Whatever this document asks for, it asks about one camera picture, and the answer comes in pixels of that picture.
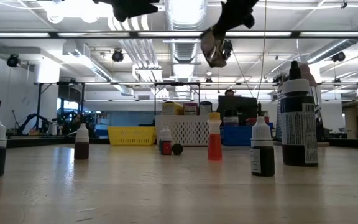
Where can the orange dropper bottle yellow cap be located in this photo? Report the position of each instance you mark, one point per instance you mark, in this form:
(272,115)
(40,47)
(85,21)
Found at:
(214,146)

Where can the magenta pink carton box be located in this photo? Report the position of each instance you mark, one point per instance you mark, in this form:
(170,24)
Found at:
(190,109)

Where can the black ceiling spotlight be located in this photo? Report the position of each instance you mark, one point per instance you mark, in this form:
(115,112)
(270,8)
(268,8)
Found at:
(339,56)
(12,60)
(228,49)
(117,56)

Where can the small dropper bottle white cap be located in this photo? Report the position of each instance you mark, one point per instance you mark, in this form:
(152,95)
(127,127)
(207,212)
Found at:
(159,146)

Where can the white ventilation duct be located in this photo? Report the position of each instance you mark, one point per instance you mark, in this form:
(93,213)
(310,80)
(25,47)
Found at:
(85,62)

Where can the white plastic basket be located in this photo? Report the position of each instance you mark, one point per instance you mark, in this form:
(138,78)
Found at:
(188,130)

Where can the black background rig frame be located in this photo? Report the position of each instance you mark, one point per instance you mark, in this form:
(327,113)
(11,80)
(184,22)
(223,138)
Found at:
(39,105)
(155,102)

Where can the blue plastic basket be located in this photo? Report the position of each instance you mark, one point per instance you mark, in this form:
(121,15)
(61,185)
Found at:
(238,138)

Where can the yellow plastic basket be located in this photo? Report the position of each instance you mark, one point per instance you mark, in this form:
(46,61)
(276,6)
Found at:
(132,136)

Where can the small brown dropper bottle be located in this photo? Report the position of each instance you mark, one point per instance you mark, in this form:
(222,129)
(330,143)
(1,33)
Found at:
(82,151)

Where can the black background robot arm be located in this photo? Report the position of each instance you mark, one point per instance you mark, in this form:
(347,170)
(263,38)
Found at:
(30,119)

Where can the large black dropper bottle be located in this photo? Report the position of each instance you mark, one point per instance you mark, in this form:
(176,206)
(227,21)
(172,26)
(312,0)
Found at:
(297,133)

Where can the black monitor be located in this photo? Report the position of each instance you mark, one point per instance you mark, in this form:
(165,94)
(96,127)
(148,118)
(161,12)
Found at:
(244,104)

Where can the person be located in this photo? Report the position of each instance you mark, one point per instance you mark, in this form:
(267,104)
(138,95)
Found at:
(229,92)

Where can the black background table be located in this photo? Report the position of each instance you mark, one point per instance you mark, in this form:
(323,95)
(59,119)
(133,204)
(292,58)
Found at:
(353,143)
(42,142)

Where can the black dropper bottle white label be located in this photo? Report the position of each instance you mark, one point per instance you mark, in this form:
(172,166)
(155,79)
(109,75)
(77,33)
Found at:
(264,161)

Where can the small dropper bottle red label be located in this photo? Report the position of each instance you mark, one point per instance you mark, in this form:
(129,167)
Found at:
(166,147)

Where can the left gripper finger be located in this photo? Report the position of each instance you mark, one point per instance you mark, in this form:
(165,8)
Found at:
(135,7)

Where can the small black dropper bottle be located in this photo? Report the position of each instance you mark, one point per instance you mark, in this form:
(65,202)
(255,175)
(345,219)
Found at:
(177,149)

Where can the blue purple carton box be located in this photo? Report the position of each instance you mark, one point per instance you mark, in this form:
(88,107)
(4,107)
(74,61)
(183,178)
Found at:
(206,108)

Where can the yellow box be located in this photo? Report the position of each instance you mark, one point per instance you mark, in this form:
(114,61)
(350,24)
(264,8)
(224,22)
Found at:
(172,109)

